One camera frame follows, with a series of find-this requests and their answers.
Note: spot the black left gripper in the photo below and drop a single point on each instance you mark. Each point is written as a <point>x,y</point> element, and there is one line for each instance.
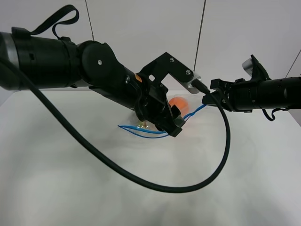
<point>151,105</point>

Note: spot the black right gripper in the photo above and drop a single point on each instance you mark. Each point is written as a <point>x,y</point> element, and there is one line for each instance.
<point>221,94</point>

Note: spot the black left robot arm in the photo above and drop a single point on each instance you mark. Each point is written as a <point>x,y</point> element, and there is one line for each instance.
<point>50,64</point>

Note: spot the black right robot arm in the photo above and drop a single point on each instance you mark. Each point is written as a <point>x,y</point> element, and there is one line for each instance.
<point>245,96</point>

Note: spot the orange fruit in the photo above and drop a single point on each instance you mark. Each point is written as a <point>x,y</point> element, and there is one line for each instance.
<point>181,103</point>

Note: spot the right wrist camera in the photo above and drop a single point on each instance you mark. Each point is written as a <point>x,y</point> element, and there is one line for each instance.
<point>254,68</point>

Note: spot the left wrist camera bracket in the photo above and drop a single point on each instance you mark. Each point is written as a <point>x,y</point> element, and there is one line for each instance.
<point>166,64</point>

